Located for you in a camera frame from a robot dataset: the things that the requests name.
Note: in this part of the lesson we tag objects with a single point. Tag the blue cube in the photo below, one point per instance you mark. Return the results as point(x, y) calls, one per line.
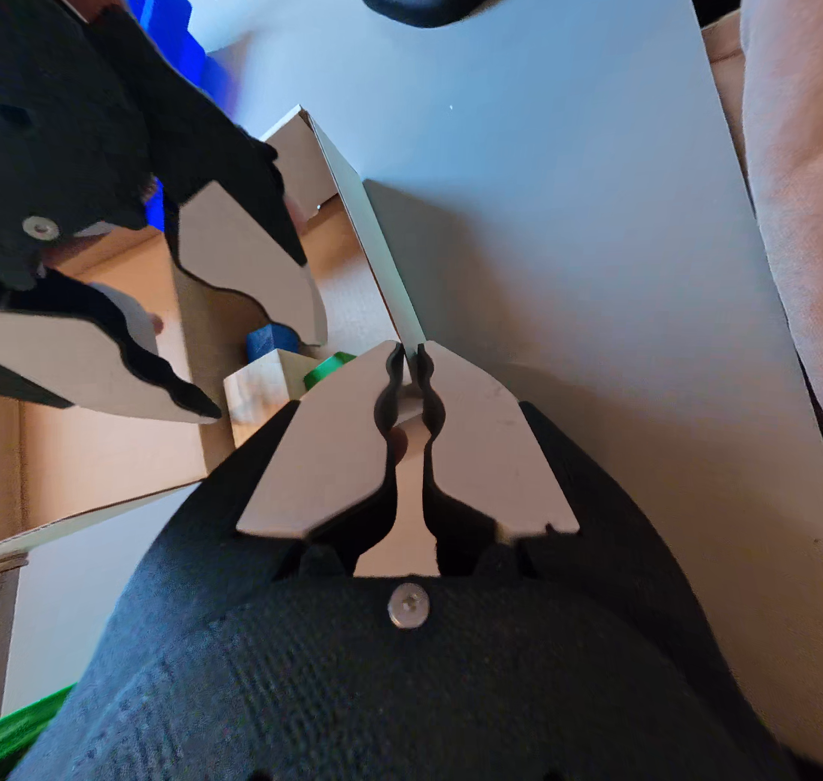
point(270, 342)

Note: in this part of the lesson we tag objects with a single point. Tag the blue plastic bin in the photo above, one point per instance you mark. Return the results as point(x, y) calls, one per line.
point(161, 16)

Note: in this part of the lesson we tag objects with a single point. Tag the dark brown board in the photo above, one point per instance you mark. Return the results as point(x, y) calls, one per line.
point(11, 601)

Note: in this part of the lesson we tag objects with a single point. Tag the green plastic crate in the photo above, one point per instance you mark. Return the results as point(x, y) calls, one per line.
point(26, 723)

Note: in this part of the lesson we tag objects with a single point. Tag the beige pants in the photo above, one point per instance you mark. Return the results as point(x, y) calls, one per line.
point(784, 170)

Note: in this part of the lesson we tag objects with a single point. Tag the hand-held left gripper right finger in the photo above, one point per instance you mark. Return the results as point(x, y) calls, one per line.
point(495, 459)

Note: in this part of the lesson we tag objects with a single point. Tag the plain wooden cube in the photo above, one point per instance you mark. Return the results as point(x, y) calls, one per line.
point(257, 392)

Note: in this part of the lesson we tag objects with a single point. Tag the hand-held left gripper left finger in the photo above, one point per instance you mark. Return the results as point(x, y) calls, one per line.
point(321, 453)

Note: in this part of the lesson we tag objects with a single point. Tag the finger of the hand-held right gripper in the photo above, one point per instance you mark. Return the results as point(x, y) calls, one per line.
point(71, 363)
point(257, 260)

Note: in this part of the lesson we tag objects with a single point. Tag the white and brown cardboard box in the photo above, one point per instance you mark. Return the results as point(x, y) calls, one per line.
point(96, 459)

